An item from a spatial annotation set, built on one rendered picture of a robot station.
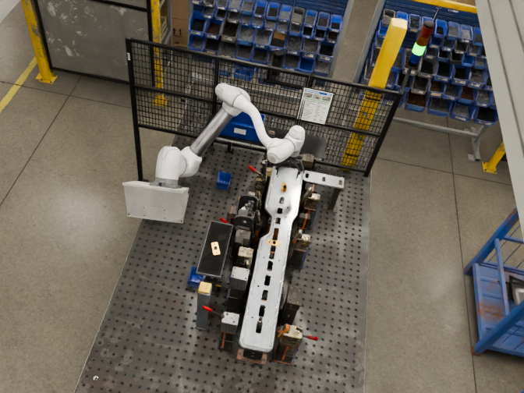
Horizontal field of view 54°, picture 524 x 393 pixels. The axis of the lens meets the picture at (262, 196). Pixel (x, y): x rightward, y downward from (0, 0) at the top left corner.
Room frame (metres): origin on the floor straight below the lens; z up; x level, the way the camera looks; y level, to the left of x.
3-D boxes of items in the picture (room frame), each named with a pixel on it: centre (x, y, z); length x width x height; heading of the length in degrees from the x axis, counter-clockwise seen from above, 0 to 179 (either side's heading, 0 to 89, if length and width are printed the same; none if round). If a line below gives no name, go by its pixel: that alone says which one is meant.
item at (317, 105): (2.88, -0.24, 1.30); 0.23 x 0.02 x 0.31; 89
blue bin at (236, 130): (2.77, 0.24, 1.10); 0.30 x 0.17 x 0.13; 88
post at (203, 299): (1.38, 0.21, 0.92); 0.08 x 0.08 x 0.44; 89
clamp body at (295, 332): (1.27, -0.31, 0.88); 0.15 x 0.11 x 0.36; 89
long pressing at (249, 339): (1.84, -0.14, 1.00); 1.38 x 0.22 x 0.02; 179
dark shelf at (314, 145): (2.76, 0.06, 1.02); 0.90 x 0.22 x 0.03; 89
